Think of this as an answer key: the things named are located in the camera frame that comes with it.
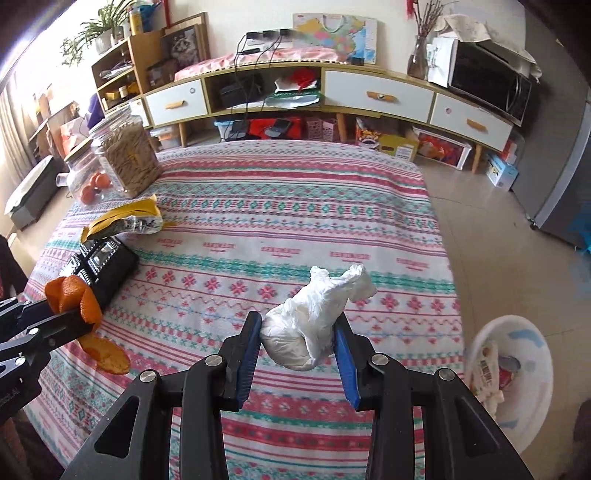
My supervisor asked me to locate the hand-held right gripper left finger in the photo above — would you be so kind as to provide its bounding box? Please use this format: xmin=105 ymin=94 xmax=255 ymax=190
xmin=65 ymin=311 xmax=264 ymax=480

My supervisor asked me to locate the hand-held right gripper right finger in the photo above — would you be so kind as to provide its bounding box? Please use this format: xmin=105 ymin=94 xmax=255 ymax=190
xmin=333 ymin=318 xmax=536 ymax=480

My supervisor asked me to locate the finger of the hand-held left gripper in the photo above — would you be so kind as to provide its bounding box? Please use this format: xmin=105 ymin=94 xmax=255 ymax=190
xmin=0 ymin=298 xmax=52 ymax=343
xmin=0 ymin=307 xmax=92 ymax=366

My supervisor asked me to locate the orange peel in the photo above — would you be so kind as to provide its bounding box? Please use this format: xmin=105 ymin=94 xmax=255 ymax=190
xmin=45 ymin=275 xmax=131 ymax=376

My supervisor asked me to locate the white tissue wad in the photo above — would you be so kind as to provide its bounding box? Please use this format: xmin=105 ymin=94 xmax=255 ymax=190
xmin=260 ymin=264 xmax=377 ymax=370

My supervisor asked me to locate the white plastic basin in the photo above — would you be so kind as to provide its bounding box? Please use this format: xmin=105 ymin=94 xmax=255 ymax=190
xmin=463 ymin=315 xmax=555 ymax=455

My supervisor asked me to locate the black plastic tray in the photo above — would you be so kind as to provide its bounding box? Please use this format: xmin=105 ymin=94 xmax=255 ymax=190
xmin=69 ymin=237 xmax=140 ymax=310

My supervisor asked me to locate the yellow foil packet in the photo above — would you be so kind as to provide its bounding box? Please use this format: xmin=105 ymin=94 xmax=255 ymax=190
xmin=81 ymin=194 xmax=178 ymax=241

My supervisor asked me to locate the clear jar of oranges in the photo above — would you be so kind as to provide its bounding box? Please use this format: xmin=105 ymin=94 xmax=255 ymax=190
xmin=62 ymin=138 xmax=114 ymax=206

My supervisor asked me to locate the clear jar of seeds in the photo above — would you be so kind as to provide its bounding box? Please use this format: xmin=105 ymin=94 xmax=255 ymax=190
xmin=89 ymin=107 xmax=163 ymax=199

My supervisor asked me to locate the brown cardboard box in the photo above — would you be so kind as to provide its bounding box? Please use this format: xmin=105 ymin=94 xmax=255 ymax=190
xmin=30 ymin=92 xmax=93 ymax=158

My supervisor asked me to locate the yellow printed cardboard box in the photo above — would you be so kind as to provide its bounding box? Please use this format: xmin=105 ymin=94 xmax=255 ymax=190
xmin=355 ymin=117 xmax=419 ymax=162

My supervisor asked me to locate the orange white box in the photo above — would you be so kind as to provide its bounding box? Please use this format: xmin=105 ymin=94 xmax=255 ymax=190
xmin=416 ymin=129 xmax=472 ymax=169

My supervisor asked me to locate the pink plastic basket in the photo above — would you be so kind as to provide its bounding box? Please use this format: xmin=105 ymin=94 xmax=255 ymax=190
xmin=305 ymin=117 xmax=338 ymax=141

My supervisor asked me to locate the blue white cardboard box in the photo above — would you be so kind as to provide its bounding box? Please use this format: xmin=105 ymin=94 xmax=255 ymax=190
xmin=485 ymin=152 xmax=520 ymax=190

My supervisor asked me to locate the small black box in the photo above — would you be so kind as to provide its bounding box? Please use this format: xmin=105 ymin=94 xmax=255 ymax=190
xmin=219 ymin=83 xmax=252 ymax=109

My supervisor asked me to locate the white wooden TV cabinet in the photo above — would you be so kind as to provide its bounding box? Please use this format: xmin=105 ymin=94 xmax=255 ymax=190
xmin=141 ymin=60 xmax=513 ymax=174

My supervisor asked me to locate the green white plastic bag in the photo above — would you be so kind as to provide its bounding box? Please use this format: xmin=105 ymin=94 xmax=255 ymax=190
xmin=265 ymin=69 xmax=321 ymax=109

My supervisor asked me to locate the wooden shelf unit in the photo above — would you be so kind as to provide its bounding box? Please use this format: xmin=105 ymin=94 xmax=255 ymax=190
xmin=91 ymin=34 xmax=162 ymax=112

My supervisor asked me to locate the green potted plant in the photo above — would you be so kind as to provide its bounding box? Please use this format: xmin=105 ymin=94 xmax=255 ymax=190
xmin=60 ymin=0 xmax=139 ymax=65

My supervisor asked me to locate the grey refrigerator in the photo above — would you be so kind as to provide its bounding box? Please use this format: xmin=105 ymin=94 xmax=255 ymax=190
xmin=512 ymin=41 xmax=591 ymax=241

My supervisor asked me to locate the pink patterned cloth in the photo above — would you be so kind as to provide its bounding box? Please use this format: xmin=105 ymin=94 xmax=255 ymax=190
xmin=174 ymin=46 xmax=347 ymax=79

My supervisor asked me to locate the framed cat picture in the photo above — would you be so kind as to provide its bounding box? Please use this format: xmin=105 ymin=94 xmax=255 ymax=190
xmin=159 ymin=14 xmax=211 ymax=88

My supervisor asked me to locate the glass vase with twigs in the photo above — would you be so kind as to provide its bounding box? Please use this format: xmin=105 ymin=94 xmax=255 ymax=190
xmin=406 ymin=0 xmax=444 ymax=79

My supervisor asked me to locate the black microwave oven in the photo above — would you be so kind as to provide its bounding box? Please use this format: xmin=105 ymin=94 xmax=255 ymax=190
xmin=448 ymin=39 xmax=533 ymax=126

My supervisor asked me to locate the white paper bag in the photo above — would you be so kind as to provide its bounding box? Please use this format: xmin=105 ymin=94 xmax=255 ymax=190
xmin=427 ymin=37 xmax=458 ymax=88

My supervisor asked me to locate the colourful map poster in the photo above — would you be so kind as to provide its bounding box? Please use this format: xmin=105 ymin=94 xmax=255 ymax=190
xmin=292 ymin=13 xmax=377 ymax=63

